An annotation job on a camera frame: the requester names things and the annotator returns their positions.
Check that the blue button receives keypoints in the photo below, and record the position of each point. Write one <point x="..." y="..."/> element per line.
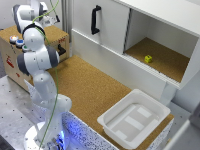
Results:
<point x="20" y="42"/>

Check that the white cabinet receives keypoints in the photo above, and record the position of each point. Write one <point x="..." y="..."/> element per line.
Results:
<point x="160" y="20"/>

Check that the wooden drawer box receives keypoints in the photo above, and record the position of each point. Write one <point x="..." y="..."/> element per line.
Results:
<point x="11" y="71"/>

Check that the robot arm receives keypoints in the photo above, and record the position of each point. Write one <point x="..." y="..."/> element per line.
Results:
<point x="41" y="81"/>

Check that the red button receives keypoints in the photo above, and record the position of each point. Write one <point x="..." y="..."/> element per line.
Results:
<point x="13" y="39"/>

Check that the white plastic box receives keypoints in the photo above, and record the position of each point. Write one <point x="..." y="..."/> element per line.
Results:
<point x="135" y="120"/>

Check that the white sliding door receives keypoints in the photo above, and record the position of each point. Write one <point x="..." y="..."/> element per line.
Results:
<point x="110" y="23"/>

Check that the yellow block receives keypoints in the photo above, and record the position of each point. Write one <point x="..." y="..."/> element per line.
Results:
<point x="148" y="59"/>

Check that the green button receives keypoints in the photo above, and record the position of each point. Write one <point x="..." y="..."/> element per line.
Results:
<point x="25" y="47"/>

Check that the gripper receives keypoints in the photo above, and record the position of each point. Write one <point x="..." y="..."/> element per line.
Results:
<point x="49" y="20"/>

